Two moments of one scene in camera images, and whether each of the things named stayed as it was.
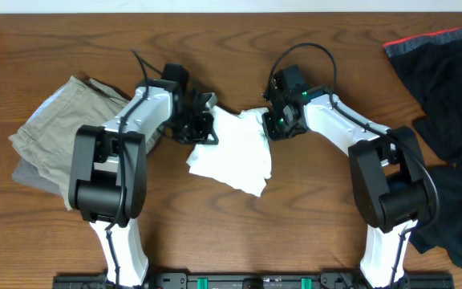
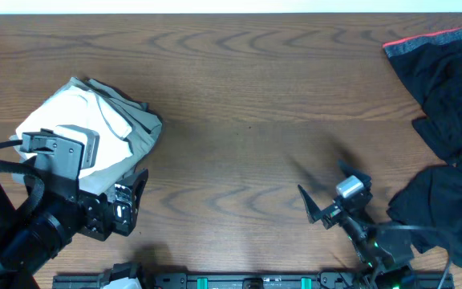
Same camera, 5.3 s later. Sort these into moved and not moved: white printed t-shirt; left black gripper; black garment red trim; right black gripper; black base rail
Moved: right black gripper; left black gripper; white printed t-shirt
Not moved: black base rail; black garment red trim
